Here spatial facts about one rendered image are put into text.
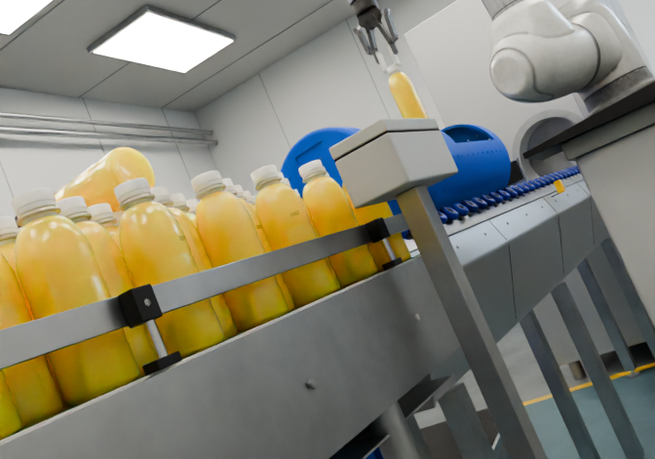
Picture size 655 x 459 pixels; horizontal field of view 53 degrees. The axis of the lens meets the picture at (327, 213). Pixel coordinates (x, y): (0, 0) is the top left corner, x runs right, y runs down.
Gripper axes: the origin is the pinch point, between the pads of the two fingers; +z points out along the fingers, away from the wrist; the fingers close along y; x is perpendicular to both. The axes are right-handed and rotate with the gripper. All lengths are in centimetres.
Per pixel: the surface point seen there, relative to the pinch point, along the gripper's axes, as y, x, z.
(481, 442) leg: -13, 69, 98
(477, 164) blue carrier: -16.9, 13.9, 42.5
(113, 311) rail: -22, 149, 52
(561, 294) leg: -12, -28, 89
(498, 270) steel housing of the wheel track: -16, 28, 70
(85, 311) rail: -22, 152, 51
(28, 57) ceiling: 316, -136, -186
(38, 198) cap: -19, 150, 39
